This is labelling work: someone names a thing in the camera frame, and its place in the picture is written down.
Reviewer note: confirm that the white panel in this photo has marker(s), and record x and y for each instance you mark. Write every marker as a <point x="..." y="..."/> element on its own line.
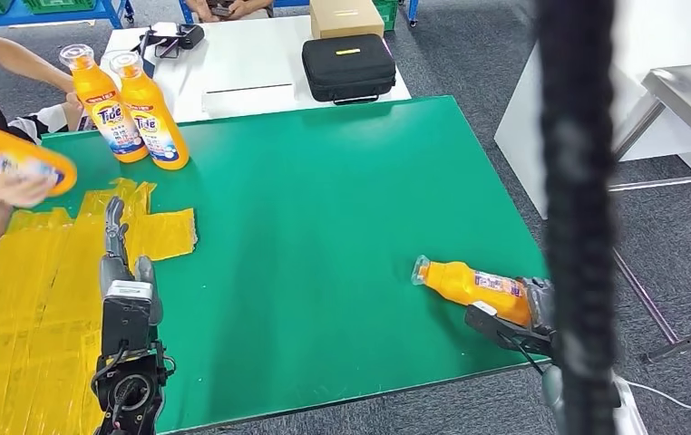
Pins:
<point x="526" y="120"/>

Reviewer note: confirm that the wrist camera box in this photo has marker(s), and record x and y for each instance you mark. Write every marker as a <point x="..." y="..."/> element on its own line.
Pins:
<point x="126" y="318"/>
<point x="489" y="324"/>

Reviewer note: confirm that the thin black strip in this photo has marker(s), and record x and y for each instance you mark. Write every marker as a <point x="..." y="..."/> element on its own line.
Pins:
<point x="249" y="89"/>

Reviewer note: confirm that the blue metal rack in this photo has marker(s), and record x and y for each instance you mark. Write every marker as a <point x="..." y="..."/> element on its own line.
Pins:
<point x="57" y="18"/>

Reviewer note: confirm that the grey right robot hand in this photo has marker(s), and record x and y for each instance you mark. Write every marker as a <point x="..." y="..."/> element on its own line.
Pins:
<point x="542" y="306"/>

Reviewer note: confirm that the person's left forearm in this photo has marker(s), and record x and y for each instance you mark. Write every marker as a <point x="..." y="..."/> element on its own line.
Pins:
<point x="30" y="63"/>

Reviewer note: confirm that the cardboard box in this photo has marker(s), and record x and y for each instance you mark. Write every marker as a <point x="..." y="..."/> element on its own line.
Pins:
<point x="345" y="18"/>

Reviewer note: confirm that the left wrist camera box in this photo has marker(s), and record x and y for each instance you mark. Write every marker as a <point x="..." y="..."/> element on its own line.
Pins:
<point x="126" y="318"/>

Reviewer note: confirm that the blurred black pole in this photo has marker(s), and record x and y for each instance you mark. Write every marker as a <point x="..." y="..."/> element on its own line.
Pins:
<point x="577" y="210"/>

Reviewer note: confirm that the white table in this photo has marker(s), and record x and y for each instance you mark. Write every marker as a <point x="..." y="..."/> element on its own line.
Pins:
<point x="243" y="60"/>

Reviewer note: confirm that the green table mat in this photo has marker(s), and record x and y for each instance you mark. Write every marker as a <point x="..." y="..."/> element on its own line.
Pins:
<point x="321" y="192"/>

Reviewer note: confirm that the black headset device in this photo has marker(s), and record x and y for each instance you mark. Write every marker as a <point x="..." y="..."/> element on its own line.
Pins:
<point x="189" y="35"/>

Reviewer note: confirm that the black carrying case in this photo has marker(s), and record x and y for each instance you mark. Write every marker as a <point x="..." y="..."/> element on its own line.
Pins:
<point x="348" y="69"/>

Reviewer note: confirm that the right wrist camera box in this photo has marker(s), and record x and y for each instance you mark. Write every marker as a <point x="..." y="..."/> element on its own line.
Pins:
<point x="489" y="324"/>

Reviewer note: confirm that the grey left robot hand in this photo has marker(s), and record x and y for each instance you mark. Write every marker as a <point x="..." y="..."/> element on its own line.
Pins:
<point x="116" y="252"/>

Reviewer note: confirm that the yellow tape sheet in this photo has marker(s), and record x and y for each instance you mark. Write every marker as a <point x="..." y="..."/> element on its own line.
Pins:
<point x="33" y="324"/>

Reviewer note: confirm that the dark blue folder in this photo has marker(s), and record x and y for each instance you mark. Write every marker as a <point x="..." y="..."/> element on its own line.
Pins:
<point x="148" y="67"/>

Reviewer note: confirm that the person's right hand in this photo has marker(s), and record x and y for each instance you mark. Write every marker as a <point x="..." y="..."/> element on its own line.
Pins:
<point x="15" y="189"/>

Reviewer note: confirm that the person's left hand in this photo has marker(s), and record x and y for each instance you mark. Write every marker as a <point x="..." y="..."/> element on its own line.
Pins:
<point x="73" y="103"/>

